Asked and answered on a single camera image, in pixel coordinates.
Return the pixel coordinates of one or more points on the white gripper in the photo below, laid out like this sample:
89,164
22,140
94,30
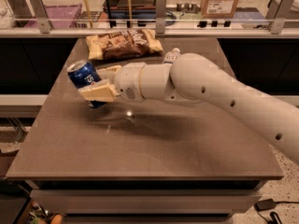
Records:
127,81

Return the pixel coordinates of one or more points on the blue pepsi can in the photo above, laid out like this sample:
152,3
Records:
82,74

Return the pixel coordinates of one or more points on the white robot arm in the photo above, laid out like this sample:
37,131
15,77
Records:
192,78

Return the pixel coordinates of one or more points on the brown chip bag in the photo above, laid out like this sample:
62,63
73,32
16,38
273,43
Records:
123,44

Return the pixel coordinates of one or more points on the clear plastic water bottle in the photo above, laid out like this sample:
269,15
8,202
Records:
171,55

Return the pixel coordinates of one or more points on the purple plastic crate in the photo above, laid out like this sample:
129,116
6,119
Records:
64,16

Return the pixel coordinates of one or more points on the cardboard box with label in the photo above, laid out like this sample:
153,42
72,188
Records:
218,8

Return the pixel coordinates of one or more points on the black power adapter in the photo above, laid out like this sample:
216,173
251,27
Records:
265,205

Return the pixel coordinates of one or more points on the middle metal rail bracket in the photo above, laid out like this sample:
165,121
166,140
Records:
160,16

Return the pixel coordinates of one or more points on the metal rail bracket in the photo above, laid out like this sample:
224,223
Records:
277,16
42,19
160,16

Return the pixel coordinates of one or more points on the left metal rail bracket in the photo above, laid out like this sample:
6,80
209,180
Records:
42,19

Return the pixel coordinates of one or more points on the grey table frame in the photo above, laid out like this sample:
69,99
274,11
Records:
146,206

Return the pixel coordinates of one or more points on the right metal rail bracket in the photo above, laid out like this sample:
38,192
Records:
277,16

